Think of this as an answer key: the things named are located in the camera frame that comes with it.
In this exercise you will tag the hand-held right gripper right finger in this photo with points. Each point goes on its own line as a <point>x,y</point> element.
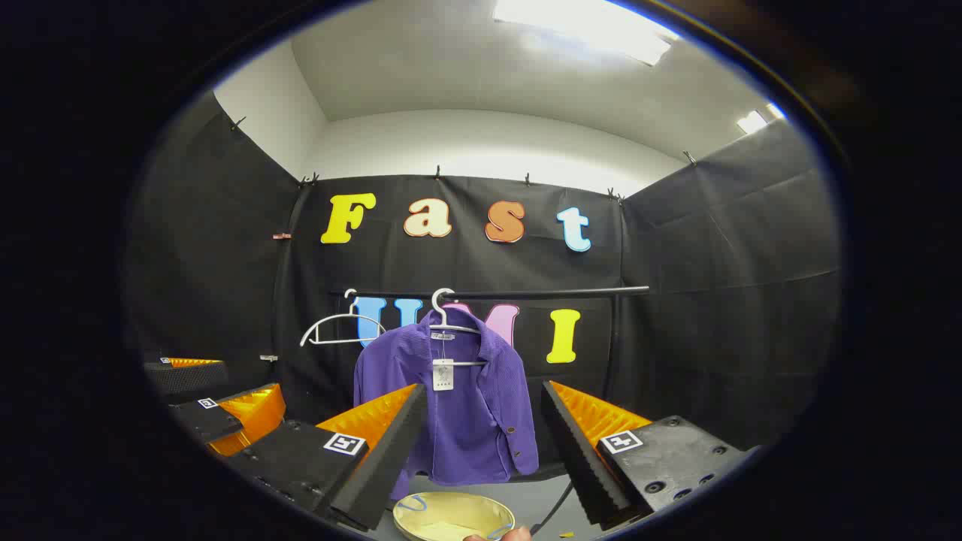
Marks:
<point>571,451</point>

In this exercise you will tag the small white clothes hanger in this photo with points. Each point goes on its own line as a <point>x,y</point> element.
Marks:
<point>338,321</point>

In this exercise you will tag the large white clothes hanger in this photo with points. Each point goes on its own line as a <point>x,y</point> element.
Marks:
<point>442,312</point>

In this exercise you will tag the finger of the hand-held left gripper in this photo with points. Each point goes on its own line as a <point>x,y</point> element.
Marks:
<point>197,419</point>
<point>188,378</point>

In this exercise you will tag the black clothes rack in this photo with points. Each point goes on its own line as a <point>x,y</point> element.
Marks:
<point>564,291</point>

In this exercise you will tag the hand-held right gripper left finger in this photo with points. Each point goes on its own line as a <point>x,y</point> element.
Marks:
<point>391,458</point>

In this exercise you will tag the small ceiling light panel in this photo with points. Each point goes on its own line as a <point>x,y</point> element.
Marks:
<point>755,120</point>

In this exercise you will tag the large ceiling light panel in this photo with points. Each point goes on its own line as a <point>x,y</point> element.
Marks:
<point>586,26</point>

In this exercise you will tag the beige laundry hamper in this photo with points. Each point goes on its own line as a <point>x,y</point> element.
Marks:
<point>451,511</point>

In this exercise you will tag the black backdrop cloth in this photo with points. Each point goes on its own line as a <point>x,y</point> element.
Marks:
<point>714,300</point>

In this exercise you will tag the row of black backdrop clips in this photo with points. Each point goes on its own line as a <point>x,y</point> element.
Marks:
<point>437,173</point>

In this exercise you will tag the purple shirt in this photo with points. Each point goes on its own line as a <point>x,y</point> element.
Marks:
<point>473,428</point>

